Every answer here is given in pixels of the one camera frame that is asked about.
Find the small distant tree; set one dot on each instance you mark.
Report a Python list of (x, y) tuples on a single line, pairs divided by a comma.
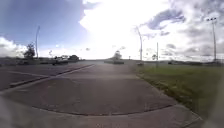
[(117, 55)]

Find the dark asphalt lot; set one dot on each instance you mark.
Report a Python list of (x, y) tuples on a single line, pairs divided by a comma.
[(96, 90)]

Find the curved street light pole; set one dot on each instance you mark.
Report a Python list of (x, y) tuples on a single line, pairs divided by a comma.
[(36, 46), (141, 46)]

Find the short thin pole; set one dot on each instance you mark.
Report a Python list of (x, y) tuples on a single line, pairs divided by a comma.
[(157, 55)]

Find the dark vehicle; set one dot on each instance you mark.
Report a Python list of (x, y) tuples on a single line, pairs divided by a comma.
[(60, 61)]

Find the grey concrete path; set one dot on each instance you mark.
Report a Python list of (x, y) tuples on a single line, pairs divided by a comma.
[(100, 120)]

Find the long concrete kerb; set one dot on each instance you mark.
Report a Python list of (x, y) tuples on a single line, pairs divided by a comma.
[(43, 78)]

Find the green grass field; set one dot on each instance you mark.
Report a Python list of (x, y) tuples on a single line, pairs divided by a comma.
[(186, 83)]

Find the dark tree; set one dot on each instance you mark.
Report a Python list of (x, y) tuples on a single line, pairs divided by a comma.
[(30, 51)]

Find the tall floodlight pole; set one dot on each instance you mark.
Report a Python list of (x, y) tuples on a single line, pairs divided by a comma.
[(214, 40)]

